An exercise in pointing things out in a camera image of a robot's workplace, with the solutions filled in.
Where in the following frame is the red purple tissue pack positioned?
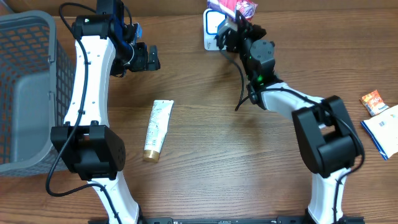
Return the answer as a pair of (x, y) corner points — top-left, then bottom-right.
(207, 0), (258, 21)

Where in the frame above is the white tube gold cap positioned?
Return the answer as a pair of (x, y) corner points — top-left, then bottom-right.
(143, 100), (174, 162)

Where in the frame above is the orange white sticker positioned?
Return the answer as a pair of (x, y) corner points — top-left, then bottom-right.
(360, 90), (389, 116)

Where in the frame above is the orange cream snack bag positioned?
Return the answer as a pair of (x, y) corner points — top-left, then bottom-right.
(361, 106), (398, 160)

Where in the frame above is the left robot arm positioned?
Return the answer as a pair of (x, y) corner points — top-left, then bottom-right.
(50, 1), (160, 223)

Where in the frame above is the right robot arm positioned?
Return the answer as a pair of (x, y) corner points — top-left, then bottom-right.
(215, 11), (366, 223)

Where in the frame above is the white barcode scanner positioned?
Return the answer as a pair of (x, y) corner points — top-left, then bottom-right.
(203, 9), (226, 51)

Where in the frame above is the dark grey plastic basket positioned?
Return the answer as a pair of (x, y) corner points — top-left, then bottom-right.
(1, 11), (75, 177)

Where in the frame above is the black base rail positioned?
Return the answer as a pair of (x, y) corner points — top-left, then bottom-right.
(88, 216), (366, 224)

